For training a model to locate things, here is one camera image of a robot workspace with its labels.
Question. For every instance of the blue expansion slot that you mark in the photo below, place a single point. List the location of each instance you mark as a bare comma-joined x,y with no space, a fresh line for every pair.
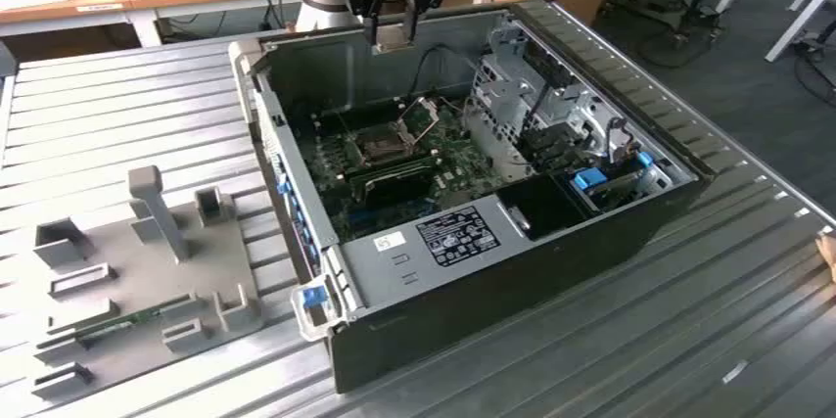
368,216

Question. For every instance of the blue disk carrier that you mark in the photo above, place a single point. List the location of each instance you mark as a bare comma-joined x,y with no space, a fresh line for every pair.
590,178

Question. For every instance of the blue drive bay latch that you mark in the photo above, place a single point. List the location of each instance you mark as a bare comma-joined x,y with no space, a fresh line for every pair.
646,159

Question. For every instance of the grey chipset heatsink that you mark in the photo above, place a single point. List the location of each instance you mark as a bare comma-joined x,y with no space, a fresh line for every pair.
454,200

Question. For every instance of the white sticker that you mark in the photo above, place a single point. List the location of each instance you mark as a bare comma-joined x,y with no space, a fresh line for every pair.
735,372

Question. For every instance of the grey power supply unit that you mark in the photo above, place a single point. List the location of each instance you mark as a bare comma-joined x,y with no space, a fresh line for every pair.
386,276

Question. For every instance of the silver drive cage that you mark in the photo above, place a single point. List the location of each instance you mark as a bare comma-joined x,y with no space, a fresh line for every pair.
499,109

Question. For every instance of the blue case latch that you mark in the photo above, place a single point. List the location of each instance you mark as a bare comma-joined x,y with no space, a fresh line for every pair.
312,296

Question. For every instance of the black RAM slot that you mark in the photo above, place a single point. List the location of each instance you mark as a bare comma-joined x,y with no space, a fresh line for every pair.
404,166

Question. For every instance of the grey parts rack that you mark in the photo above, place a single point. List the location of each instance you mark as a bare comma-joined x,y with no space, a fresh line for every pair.
131,261

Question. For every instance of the green RAM stick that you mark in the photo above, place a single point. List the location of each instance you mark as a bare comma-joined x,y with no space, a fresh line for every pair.
131,318

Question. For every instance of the green motherboard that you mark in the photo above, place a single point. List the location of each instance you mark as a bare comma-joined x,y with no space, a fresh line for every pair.
458,173

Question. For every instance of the blue slot retainer clip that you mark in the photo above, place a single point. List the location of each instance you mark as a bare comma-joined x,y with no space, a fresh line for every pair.
282,188

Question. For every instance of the brown cardboard piece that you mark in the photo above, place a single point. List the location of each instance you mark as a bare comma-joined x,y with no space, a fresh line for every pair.
828,256

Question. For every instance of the black PC case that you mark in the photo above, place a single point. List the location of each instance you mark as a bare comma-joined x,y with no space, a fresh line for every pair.
458,330

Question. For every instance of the silver CPU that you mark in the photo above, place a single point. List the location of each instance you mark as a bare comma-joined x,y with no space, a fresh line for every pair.
394,44

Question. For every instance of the CPU socket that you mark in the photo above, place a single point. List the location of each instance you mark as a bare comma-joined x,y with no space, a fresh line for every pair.
379,149

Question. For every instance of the white table frame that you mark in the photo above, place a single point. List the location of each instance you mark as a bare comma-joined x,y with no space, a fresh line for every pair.
783,46

